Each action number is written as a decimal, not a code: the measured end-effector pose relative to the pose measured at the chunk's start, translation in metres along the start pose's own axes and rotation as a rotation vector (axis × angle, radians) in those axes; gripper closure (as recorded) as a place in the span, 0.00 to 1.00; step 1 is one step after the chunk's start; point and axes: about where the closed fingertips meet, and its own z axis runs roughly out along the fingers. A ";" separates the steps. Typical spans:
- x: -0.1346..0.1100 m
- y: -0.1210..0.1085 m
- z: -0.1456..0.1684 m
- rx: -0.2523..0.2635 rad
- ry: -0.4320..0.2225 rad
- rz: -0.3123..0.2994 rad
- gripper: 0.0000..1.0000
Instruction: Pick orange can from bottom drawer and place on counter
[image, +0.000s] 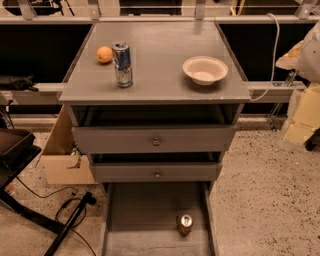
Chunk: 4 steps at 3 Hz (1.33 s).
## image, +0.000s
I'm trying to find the cardboard box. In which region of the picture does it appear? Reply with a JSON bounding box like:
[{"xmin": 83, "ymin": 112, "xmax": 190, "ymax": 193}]
[{"xmin": 40, "ymin": 107, "xmax": 95, "ymax": 185}]

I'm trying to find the blue silver energy drink can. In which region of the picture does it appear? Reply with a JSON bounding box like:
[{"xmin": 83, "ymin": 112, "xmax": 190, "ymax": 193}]
[{"xmin": 112, "ymin": 41, "xmax": 133, "ymax": 88}]

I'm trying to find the grey drawer cabinet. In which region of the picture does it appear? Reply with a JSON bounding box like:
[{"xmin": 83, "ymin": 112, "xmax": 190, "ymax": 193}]
[{"xmin": 60, "ymin": 22, "xmax": 250, "ymax": 182}]

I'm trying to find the white cable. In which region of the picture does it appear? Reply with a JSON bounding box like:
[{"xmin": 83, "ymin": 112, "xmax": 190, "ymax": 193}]
[{"xmin": 250, "ymin": 12, "xmax": 281, "ymax": 102}]

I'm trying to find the grey drawer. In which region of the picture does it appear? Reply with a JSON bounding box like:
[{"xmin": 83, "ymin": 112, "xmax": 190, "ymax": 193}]
[
  {"xmin": 90, "ymin": 162, "xmax": 222, "ymax": 182},
  {"xmin": 72, "ymin": 125, "xmax": 236, "ymax": 154},
  {"xmin": 98, "ymin": 182, "xmax": 220, "ymax": 256}
]

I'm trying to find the grey top drawer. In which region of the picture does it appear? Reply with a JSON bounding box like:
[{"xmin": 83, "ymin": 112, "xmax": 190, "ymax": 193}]
[{"xmin": 72, "ymin": 125, "xmax": 236, "ymax": 154}]

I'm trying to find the grey middle drawer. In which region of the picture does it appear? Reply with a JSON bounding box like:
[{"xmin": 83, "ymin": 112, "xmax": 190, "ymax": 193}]
[{"xmin": 90, "ymin": 162, "xmax": 222, "ymax": 182}]

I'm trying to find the orange soda can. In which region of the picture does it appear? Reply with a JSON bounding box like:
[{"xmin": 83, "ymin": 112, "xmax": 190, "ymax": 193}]
[{"xmin": 176, "ymin": 214, "xmax": 193, "ymax": 236}]

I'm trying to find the orange fruit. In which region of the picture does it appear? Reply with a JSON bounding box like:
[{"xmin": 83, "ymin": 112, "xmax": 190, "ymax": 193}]
[{"xmin": 96, "ymin": 46, "xmax": 112, "ymax": 63}]

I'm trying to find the grey bottom drawer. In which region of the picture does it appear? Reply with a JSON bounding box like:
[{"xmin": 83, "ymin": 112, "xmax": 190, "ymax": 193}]
[{"xmin": 98, "ymin": 182, "xmax": 220, "ymax": 256}]

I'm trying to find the white paper bowl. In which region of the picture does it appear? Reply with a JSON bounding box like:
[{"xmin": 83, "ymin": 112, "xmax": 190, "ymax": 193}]
[{"xmin": 182, "ymin": 56, "xmax": 228, "ymax": 86}]

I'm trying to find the black floor cable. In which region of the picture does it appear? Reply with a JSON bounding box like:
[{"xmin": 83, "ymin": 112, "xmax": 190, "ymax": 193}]
[{"xmin": 15, "ymin": 175, "xmax": 98, "ymax": 256}]

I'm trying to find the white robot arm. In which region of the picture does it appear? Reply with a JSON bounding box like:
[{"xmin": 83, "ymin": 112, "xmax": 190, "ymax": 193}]
[{"xmin": 276, "ymin": 22, "xmax": 320, "ymax": 145}]

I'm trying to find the black stand with tray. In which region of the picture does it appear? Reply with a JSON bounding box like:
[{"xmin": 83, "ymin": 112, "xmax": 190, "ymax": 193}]
[{"xmin": 0, "ymin": 128, "xmax": 98, "ymax": 256}]

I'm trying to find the metal rail frame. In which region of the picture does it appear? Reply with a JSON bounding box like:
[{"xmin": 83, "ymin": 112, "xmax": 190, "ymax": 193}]
[{"xmin": 0, "ymin": 0, "xmax": 320, "ymax": 104}]

